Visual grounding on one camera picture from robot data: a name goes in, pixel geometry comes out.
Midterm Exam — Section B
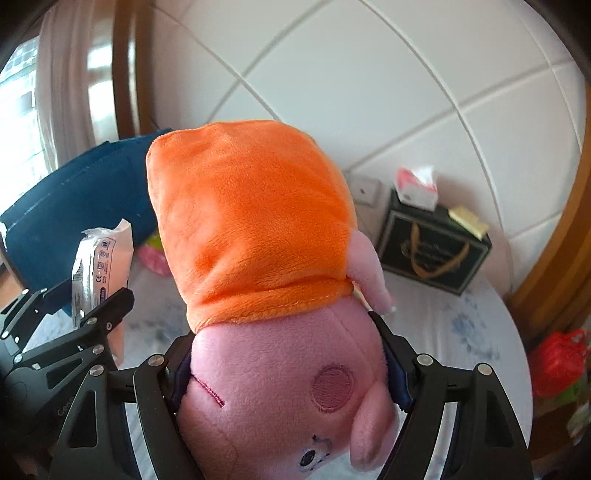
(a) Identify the pink green snack bag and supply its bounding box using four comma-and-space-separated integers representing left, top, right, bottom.
137, 231, 171, 277

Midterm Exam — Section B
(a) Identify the pink tissue pack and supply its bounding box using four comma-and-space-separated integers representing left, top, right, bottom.
394, 165, 439, 212

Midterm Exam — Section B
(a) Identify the yellow sticky note pad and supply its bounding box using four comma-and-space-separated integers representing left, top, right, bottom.
448, 206, 489, 240

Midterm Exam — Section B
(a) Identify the blue plastic storage crate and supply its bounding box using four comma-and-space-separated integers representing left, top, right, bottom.
1, 130, 167, 291

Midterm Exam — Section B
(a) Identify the red plastic bag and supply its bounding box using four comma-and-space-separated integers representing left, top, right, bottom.
528, 329, 589, 399

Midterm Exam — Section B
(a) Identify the white wall socket panel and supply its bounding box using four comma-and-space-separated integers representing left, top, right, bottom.
346, 172, 383, 236

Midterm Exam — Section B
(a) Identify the black gift bag box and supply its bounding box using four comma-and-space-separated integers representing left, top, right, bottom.
377, 192, 493, 296

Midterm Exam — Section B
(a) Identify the pink sheer curtain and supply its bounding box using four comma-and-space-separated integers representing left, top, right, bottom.
35, 1, 119, 172

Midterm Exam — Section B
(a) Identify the orange dress pig plush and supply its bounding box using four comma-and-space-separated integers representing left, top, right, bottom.
146, 120, 397, 479

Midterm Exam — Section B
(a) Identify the white plastic packet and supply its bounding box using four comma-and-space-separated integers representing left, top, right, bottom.
70, 217, 136, 331

